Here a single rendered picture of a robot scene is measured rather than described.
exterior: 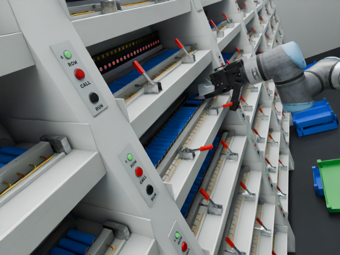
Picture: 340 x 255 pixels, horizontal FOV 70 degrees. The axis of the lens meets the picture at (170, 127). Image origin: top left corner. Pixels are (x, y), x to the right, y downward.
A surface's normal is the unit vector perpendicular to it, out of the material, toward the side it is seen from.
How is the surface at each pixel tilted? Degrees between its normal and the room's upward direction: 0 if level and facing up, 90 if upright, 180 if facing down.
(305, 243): 0
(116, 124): 90
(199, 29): 90
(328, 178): 26
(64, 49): 90
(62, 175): 19
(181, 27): 90
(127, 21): 109
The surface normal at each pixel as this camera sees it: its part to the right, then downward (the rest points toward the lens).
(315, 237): -0.44, -0.84
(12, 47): 0.91, 0.06
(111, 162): 0.81, -0.22
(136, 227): -0.39, 0.48
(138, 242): -0.15, -0.87
